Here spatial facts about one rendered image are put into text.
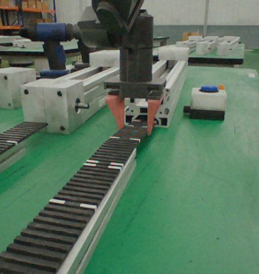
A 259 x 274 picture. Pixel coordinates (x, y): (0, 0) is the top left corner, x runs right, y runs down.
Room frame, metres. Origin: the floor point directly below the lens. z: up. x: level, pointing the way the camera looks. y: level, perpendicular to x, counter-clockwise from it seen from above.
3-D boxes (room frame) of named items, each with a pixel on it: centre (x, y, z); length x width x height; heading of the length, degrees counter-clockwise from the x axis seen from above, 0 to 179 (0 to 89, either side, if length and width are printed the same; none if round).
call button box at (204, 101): (0.70, -0.18, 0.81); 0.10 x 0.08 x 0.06; 77
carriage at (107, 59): (1.04, 0.06, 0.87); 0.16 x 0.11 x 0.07; 167
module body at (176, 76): (1.00, -0.13, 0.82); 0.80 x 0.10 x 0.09; 167
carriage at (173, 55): (1.24, -0.19, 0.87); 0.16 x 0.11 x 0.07; 167
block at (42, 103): (0.61, 0.15, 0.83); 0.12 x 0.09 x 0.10; 77
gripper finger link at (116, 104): (0.52, 0.00, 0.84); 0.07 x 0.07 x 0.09; 77
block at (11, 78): (0.81, 0.31, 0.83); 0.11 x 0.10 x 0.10; 66
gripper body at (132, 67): (0.52, -0.01, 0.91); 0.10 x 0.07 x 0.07; 77
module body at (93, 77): (1.04, 0.06, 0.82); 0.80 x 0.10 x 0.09; 167
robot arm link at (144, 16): (0.52, -0.01, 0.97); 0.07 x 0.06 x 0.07; 59
